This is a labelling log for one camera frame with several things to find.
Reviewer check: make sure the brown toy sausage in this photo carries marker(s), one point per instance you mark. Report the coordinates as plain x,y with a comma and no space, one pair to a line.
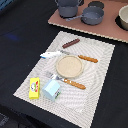
71,43

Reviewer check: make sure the grey toy pot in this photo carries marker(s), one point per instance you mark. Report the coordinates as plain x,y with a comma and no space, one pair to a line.
67,8

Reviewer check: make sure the yellow toy box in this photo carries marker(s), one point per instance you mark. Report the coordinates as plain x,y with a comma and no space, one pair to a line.
34,88

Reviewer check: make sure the knife with wooden handle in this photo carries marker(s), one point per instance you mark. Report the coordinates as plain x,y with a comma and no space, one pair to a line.
81,56

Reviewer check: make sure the fork with wooden handle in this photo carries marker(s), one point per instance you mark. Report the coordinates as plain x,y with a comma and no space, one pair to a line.
56,77

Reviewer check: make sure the beige bowl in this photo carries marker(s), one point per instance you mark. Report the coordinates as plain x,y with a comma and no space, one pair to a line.
123,14

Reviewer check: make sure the brown toy stove board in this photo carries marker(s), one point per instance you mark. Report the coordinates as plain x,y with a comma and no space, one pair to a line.
107,28

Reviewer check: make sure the round wooden plate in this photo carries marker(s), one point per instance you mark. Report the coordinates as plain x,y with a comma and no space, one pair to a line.
69,66

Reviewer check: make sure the light blue milk carton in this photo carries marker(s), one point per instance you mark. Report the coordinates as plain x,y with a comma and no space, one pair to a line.
51,89

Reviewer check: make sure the grey toy frying pan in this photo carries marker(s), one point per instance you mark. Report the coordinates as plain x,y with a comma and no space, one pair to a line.
91,15

